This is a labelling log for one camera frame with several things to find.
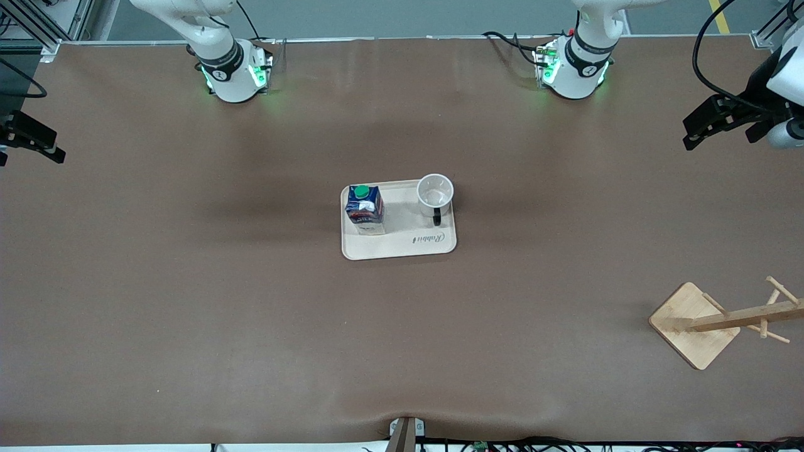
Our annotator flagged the blue Pascual milk carton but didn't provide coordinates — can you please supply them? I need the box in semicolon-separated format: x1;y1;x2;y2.
344;184;386;236

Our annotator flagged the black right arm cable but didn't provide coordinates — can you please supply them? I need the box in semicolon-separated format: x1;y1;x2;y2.
0;56;48;99

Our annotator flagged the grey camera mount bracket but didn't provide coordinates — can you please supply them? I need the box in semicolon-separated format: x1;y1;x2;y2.
386;416;426;452

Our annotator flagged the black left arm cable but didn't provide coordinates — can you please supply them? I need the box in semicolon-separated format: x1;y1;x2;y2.
692;0;792;117

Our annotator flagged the beige plastic tray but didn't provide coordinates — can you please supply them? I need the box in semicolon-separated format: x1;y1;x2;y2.
340;179;458;261

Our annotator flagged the black left base cable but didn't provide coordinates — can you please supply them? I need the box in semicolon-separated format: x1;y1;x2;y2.
482;30;542;67

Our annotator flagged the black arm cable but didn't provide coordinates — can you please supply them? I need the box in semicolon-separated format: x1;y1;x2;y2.
692;0;792;117
0;56;48;99

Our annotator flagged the black right base cable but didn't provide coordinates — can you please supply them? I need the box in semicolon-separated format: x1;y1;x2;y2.
235;0;278;46

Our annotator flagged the black base cable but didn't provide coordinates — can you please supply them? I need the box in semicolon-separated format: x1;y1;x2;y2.
235;0;278;46
482;30;542;67

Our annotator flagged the aluminium frame profile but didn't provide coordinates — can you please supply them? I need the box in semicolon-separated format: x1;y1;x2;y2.
750;0;804;51
0;0;96;63

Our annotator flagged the wooden cup rack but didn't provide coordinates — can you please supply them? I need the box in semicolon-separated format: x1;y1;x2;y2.
648;276;804;371

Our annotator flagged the white cup black handle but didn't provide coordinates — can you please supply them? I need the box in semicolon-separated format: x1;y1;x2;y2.
416;173;455;227

